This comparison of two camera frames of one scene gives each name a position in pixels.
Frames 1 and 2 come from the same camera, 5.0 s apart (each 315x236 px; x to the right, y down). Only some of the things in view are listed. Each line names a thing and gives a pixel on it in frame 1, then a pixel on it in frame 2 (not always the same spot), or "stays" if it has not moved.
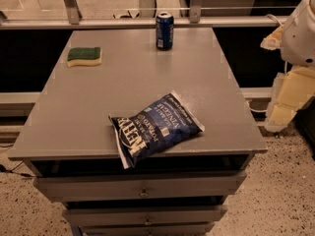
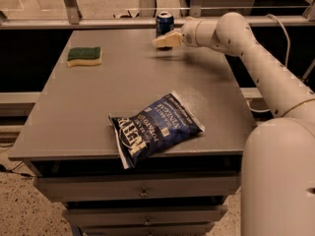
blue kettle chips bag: [143, 132] stays
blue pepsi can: [164, 30] stays
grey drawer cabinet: [179, 189] stays
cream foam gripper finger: [274, 40] -> [172, 39]
